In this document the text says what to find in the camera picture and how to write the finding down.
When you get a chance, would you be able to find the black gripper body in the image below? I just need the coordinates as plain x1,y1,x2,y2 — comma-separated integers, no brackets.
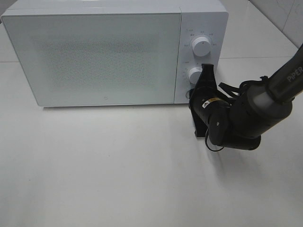
189,80,225,137

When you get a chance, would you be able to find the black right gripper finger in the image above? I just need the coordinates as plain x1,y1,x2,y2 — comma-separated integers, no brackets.
199,63,216,83

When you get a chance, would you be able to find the round white door button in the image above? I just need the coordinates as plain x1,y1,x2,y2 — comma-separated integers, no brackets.
186,90,191,99

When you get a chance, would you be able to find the white timer knob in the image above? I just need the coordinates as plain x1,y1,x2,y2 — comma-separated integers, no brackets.
187,67,203,85

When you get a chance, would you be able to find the white microwave door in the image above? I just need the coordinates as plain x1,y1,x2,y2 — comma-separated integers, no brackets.
2,13,180,107

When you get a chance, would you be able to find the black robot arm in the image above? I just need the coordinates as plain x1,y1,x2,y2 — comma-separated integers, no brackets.
189,47,303,150

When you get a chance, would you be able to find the white upper power knob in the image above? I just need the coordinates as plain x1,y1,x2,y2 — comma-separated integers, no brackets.
191,35,212,57

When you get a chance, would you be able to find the white microwave oven body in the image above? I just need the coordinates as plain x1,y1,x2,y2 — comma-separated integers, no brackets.
1,0,229,106

